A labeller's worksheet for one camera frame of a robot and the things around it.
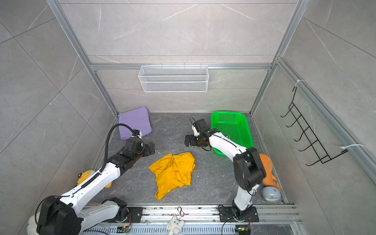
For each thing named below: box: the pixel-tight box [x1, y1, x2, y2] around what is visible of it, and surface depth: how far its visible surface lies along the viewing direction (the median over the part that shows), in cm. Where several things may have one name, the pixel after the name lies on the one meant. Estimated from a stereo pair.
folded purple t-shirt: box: [118, 106, 153, 141], surface depth 117 cm
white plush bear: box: [26, 213, 41, 235], surface depth 55 cm
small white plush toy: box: [166, 215, 185, 235], surface depth 69 cm
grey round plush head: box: [260, 186, 282, 204], surface depth 75 cm
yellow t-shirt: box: [148, 152, 196, 201], surface depth 85 cm
